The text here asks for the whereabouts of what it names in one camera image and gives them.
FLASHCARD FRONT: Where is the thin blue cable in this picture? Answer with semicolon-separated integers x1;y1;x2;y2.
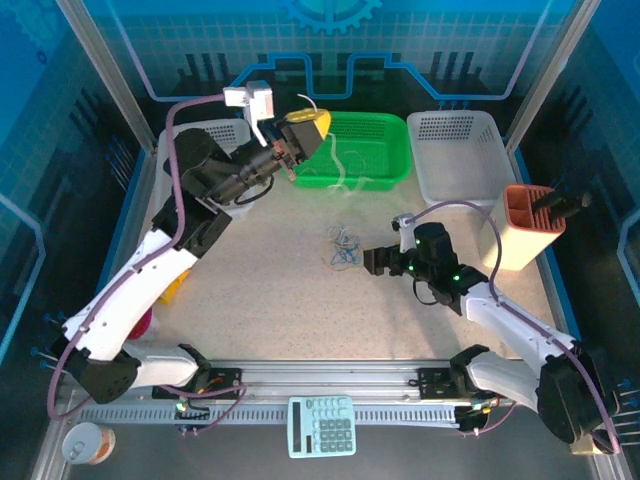
327;223;363;266

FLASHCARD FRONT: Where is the white perforated plastic basket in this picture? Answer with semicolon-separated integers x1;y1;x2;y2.
153;118;254;224
406;110;519;209

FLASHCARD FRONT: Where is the green perforated plastic basket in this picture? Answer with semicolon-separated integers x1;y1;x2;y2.
282;112;412;193

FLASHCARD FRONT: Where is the cream holder with orange top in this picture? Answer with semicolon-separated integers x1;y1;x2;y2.
477;183;567;272

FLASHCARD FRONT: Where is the yellow snack bag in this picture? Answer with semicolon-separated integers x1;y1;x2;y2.
157;269;194;306

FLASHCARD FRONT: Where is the light blue calculator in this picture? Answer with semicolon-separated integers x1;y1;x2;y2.
287;395;358;459

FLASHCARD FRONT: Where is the white cup with pink lid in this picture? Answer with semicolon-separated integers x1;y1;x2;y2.
127;305;161;346

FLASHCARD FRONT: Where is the tin can with orange label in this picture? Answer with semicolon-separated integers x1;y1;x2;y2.
62;422;117;466

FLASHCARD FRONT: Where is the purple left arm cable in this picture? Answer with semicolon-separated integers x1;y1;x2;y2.
47;93;249;435

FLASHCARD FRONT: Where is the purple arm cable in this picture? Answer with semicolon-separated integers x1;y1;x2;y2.
47;93;249;435
407;199;621;454

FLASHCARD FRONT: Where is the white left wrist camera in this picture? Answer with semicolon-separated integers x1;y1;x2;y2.
223;80;275;147

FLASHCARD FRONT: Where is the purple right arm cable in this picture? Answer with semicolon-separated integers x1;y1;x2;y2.
407;199;621;454

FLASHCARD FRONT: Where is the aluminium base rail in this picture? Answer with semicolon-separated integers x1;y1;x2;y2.
119;358;511;405

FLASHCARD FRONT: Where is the aluminium frame post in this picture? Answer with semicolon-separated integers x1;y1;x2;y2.
504;0;594;151
54;0;157;151

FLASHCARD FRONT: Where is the black tool handle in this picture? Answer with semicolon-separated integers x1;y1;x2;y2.
532;174;594;221

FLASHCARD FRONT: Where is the slotted grey cable duct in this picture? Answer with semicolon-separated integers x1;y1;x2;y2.
79;405;461;427

